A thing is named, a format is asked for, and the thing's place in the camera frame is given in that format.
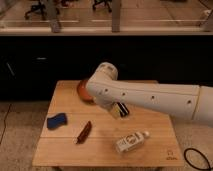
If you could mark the black cabinet counter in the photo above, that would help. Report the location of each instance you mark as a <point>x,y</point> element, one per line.
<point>31,65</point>

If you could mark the orange ceramic cup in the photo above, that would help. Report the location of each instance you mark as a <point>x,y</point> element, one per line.
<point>82,92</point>

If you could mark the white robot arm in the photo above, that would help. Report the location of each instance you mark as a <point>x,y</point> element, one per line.
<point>192,102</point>

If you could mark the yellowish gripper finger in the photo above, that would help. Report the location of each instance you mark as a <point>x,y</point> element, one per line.
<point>116,111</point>

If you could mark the black office chair left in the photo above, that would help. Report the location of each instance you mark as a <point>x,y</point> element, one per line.
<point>40,6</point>

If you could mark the black white striped block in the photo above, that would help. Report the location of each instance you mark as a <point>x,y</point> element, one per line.
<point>123,109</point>

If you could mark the dark red pepper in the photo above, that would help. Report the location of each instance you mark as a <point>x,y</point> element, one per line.
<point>84,133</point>

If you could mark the blue sponge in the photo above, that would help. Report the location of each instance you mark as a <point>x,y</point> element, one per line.
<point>56,121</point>

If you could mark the white labelled bottle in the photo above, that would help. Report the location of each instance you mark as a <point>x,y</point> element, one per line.
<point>131,141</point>

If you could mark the wooden table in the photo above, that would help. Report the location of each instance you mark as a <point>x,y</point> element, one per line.
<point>59,148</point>

